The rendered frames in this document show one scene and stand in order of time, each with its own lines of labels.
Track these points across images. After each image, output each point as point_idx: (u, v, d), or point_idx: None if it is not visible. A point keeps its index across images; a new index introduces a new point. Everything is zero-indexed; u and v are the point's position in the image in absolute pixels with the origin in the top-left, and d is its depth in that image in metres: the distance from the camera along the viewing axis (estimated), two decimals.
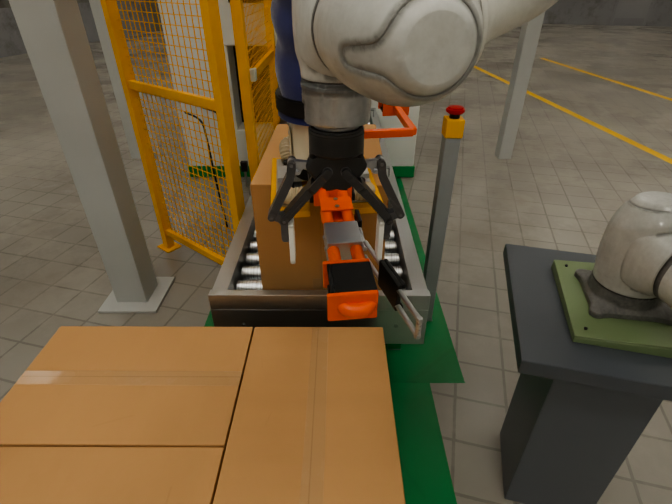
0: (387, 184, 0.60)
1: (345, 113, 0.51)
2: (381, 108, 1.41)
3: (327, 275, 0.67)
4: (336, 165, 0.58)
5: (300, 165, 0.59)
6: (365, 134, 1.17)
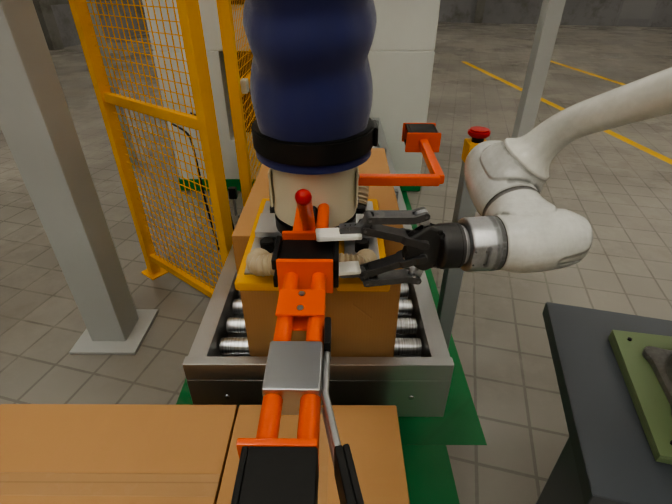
0: (402, 212, 0.66)
1: None
2: (405, 141, 1.13)
3: None
4: None
5: (417, 270, 0.72)
6: (374, 180, 0.88)
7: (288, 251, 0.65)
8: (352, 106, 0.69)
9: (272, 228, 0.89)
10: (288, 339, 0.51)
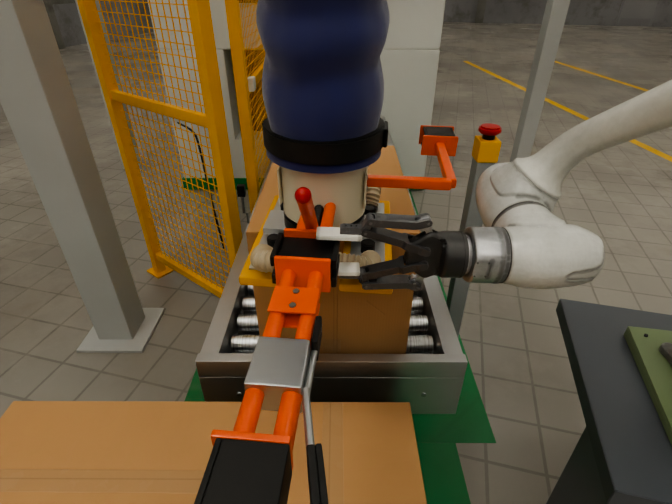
0: (405, 217, 0.65)
1: None
2: (422, 144, 1.11)
3: None
4: None
5: (419, 276, 0.71)
6: (384, 182, 0.88)
7: (288, 248, 0.65)
8: (364, 105, 0.69)
9: (280, 225, 0.89)
10: (277, 335, 0.52)
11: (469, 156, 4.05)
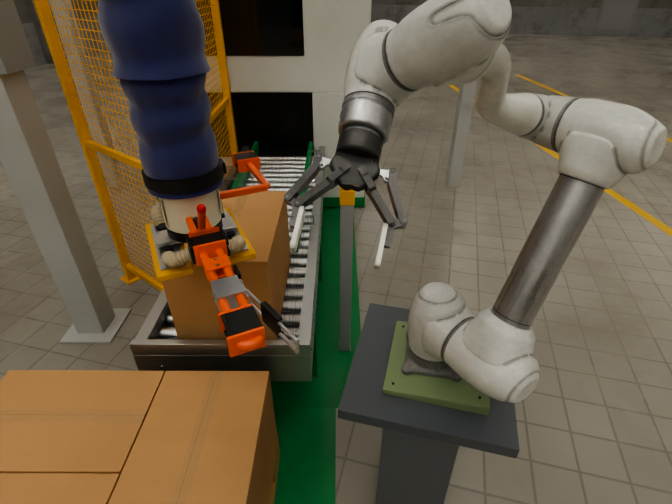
0: (395, 189, 0.68)
1: (371, 112, 0.68)
2: (236, 166, 1.64)
3: (222, 323, 0.87)
4: (355, 164, 0.70)
5: (325, 160, 0.70)
6: (227, 194, 1.38)
7: (196, 242, 1.11)
8: (194, 158, 1.14)
9: (167, 239, 1.31)
10: (218, 279, 0.99)
11: (412, 175, 4.61)
